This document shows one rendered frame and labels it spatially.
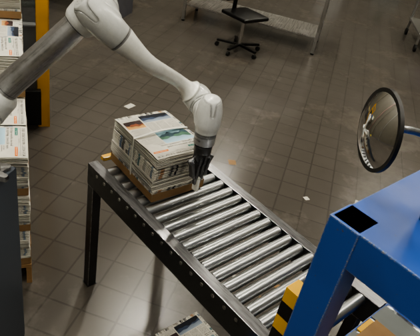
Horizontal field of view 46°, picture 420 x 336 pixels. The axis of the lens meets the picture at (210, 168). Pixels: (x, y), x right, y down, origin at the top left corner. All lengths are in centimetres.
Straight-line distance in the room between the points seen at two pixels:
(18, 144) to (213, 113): 102
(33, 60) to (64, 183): 180
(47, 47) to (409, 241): 139
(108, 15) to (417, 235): 115
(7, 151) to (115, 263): 100
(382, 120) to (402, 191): 33
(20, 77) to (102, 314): 138
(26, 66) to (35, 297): 138
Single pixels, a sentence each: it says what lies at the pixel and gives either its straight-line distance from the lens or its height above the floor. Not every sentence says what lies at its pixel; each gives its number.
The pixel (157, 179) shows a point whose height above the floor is 93.
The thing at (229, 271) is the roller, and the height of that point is 79.
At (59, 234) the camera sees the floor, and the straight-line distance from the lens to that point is 324.
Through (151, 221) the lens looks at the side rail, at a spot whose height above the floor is 80.
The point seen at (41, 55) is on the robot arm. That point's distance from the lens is 195.
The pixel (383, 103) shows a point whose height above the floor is 181.
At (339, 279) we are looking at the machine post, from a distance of 115.
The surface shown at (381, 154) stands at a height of 173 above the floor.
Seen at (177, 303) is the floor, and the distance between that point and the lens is 289.
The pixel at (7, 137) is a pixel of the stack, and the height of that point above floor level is 83.
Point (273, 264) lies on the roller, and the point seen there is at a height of 79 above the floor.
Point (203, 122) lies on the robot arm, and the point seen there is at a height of 126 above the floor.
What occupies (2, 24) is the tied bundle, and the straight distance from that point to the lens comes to 330.
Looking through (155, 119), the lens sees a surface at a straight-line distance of 238.
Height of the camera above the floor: 217
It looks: 33 degrees down
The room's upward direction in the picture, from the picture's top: 12 degrees clockwise
